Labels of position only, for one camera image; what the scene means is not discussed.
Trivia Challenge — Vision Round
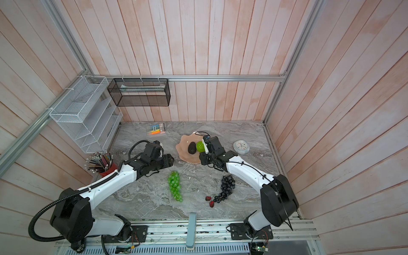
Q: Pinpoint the bumpy green custard apple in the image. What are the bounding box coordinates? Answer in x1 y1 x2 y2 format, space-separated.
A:
195 141 206 153

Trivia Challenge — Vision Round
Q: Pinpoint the dark avocado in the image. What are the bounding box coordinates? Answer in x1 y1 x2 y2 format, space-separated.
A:
188 142 197 155

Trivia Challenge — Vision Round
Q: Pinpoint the dark purple grape bunch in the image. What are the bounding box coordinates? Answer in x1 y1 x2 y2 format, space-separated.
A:
213 175 235 203

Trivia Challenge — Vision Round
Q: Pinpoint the green grape bunch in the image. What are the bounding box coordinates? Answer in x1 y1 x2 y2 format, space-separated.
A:
168 171 183 203

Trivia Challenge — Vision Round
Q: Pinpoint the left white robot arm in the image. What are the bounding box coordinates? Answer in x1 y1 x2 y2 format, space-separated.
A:
50 141 174 243

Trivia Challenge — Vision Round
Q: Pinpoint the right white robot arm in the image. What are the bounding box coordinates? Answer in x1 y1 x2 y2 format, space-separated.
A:
199 135 299 235

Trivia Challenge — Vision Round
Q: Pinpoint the white and blue alarm clock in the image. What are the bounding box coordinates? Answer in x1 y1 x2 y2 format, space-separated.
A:
233 140 250 155

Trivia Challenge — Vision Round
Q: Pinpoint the colourful crayon box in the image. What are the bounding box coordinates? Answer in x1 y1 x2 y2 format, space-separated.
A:
147 123 166 135

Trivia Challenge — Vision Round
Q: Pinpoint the red pencil cup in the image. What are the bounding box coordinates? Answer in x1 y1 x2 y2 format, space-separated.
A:
99 163 118 177

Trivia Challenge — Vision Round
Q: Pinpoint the red cherries pair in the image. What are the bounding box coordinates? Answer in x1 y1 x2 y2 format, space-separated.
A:
205 195 215 208

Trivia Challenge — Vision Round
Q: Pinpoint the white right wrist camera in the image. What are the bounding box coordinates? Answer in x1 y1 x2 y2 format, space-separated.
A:
202 135 210 154

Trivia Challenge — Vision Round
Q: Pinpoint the black wire mesh basket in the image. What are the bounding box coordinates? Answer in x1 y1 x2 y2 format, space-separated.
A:
107 78 171 107

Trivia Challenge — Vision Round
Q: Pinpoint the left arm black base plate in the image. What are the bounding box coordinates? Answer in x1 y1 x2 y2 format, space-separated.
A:
103 225 148 244

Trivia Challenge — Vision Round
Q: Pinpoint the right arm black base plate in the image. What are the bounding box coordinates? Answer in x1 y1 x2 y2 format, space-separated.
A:
226 223 274 240

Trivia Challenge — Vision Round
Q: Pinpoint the white wire mesh shelf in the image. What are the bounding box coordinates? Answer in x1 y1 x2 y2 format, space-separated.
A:
50 76 123 154

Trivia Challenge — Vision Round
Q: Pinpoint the grey centre rail bracket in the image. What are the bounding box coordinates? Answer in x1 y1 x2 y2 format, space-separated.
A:
186 212 197 250

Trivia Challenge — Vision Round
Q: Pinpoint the black corrugated cable conduit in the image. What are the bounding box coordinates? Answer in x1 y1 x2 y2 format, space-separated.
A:
28 171 119 242

